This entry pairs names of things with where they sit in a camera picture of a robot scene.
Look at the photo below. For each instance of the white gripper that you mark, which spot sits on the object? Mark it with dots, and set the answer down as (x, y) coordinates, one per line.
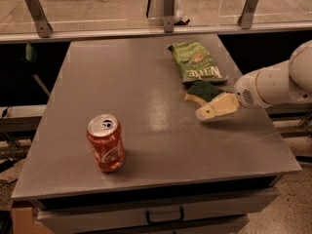
(245, 89)

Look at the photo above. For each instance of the green and yellow sponge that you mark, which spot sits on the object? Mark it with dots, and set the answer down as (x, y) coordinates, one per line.
(202, 92)

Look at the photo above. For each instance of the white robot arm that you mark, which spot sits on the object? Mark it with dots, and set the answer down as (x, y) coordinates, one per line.
(300, 72)

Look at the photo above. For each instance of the green jalapeno chip bag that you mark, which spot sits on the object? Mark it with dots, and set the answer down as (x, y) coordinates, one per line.
(195, 63)

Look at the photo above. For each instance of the grey cabinet drawer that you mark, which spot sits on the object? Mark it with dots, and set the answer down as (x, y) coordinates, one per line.
(221, 213)

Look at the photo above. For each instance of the red coca-cola can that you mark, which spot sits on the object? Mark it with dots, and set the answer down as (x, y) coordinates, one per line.
(104, 136)

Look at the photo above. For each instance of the right metal rail bracket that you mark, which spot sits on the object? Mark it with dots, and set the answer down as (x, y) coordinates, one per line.
(245, 20)

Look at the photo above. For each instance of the metal rail bracket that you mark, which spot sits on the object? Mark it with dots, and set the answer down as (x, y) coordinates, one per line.
(245, 20)
(169, 12)
(42, 25)

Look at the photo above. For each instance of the metal window rail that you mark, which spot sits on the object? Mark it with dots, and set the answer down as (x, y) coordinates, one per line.
(154, 32)

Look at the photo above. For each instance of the middle metal rail bracket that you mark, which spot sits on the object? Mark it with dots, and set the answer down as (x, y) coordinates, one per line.
(169, 12)

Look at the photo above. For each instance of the black drawer handle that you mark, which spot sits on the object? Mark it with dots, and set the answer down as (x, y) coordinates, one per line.
(162, 216)

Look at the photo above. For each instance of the left metal rail bracket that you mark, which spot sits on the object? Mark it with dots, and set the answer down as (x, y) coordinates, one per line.
(42, 25)

